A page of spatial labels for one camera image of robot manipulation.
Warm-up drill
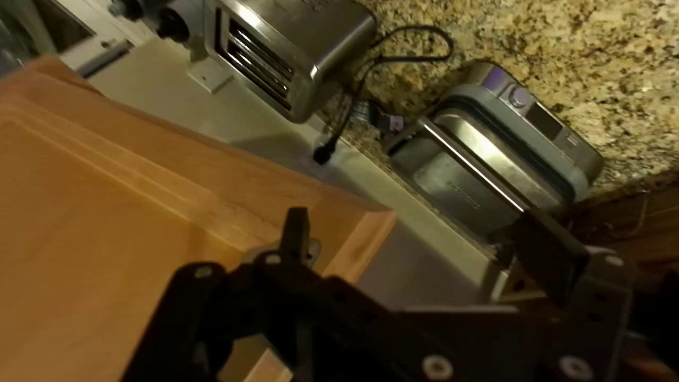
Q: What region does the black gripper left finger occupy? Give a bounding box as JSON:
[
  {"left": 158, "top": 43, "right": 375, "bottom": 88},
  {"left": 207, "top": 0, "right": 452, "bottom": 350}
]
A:
[{"left": 253, "top": 205, "right": 455, "bottom": 382}]

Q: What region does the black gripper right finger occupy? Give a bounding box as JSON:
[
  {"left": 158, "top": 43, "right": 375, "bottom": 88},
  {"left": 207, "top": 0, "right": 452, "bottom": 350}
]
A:
[{"left": 513, "top": 209, "right": 637, "bottom": 382}]

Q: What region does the wide wooden cabinet door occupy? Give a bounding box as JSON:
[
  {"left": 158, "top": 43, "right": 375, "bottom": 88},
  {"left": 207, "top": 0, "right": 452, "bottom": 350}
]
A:
[{"left": 0, "top": 56, "right": 400, "bottom": 382}]

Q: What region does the black power plug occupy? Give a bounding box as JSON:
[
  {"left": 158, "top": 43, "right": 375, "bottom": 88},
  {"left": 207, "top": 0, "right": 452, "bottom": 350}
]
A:
[{"left": 313, "top": 136, "right": 342, "bottom": 167}]

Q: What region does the stainless steel toaster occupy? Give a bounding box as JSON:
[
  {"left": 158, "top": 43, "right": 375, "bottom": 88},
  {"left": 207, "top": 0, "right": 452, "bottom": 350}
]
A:
[{"left": 203, "top": 0, "right": 379, "bottom": 126}]

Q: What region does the black lidded container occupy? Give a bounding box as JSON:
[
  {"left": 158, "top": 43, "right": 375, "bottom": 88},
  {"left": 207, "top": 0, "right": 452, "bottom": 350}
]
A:
[{"left": 108, "top": 0, "right": 196, "bottom": 45}]

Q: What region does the white framed window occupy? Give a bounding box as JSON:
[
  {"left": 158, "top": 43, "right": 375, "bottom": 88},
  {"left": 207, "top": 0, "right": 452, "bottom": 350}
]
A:
[{"left": 0, "top": 0, "right": 136, "bottom": 78}]

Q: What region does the white wall outlet plate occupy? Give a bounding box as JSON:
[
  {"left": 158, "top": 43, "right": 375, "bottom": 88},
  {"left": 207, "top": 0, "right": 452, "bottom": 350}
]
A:
[{"left": 187, "top": 56, "right": 236, "bottom": 96}]

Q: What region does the black toaster power cord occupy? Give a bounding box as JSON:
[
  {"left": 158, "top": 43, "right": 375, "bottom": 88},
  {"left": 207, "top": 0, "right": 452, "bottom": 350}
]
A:
[{"left": 332, "top": 26, "right": 455, "bottom": 144}]

